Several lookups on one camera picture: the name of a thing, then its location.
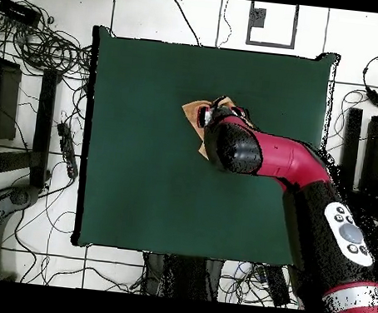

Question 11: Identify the tan terry towel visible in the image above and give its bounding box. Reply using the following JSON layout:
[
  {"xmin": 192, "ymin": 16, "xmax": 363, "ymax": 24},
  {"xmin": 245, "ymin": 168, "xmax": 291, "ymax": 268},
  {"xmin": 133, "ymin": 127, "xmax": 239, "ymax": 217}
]
[{"xmin": 176, "ymin": 92, "xmax": 260, "ymax": 166}]

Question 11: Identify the dark green table cloth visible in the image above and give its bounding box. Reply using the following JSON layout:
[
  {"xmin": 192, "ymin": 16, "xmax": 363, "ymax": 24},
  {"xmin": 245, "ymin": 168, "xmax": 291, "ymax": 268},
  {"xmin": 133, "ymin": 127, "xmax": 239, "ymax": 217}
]
[{"xmin": 70, "ymin": 24, "xmax": 341, "ymax": 272}]

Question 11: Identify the tangled black cables bundle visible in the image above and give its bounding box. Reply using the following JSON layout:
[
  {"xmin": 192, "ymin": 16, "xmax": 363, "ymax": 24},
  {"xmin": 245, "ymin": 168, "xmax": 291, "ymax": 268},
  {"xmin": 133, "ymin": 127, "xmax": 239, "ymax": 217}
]
[{"xmin": 0, "ymin": 0, "xmax": 99, "ymax": 83}]

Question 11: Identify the black long post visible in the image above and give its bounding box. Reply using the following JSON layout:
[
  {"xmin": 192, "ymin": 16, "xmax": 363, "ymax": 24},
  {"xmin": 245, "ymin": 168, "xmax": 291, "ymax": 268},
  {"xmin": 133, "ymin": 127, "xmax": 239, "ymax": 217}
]
[
  {"xmin": 338, "ymin": 107, "xmax": 365, "ymax": 193},
  {"xmin": 27, "ymin": 67, "xmax": 60, "ymax": 190}
]

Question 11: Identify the black box device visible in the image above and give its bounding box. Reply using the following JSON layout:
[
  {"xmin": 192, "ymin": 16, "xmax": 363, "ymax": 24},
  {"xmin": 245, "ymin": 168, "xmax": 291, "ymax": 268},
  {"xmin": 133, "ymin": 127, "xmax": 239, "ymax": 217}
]
[{"xmin": 0, "ymin": 0, "xmax": 44, "ymax": 29}]

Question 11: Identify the thick black cable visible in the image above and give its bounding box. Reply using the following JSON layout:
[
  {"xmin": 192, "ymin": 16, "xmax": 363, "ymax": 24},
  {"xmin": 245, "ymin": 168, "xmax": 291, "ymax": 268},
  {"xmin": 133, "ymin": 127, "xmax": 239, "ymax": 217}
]
[{"xmin": 166, "ymin": 0, "xmax": 206, "ymax": 47}]

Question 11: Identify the grey square floor frame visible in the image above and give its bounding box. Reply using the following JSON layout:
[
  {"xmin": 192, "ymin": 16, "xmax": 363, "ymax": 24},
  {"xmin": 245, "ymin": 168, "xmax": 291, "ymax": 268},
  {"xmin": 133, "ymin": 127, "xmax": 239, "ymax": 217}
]
[{"xmin": 244, "ymin": 0, "xmax": 301, "ymax": 51}]

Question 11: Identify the dark grey square plate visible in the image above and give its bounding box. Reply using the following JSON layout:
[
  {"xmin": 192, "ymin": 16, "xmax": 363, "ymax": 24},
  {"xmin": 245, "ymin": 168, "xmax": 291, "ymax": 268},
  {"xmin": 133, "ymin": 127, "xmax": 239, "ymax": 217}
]
[{"xmin": 249, "ymin": 7, "xmax": 268, "ymax": 29}]

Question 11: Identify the black stand frame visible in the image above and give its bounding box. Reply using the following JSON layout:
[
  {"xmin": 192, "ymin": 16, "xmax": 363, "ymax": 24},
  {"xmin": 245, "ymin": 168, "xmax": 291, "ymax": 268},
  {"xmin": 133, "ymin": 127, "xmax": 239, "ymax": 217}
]
[{"xmin": 138, "ymin": 251, "xmax": 225, "ymax": 303}]

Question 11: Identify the black power strip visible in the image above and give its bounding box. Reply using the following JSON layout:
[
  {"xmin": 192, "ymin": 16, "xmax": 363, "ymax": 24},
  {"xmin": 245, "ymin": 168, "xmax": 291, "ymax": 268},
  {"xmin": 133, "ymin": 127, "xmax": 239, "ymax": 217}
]
[
  {"xmin": 52, "ymin": 121, "xmax": 84, "ymax": 181},
  {"xmin": 258, "ymin": 265, "xmax": 296, "ymax": 309}
]

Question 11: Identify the thin black cable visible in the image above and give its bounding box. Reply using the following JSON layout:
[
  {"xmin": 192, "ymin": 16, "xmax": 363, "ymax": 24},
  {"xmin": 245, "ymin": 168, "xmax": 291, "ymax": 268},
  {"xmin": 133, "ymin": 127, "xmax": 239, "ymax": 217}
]
[{"xmin": 215, "ymin": 0, "xmax": 236, "ymax": 50}]

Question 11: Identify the black grey stand base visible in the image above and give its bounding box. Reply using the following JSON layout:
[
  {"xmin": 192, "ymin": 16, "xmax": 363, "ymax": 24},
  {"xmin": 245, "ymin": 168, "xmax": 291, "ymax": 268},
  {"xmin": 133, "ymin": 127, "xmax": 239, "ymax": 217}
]
[{"xmin": 0, "ymin": 181, "xmax": 44, "ymax": 283}]

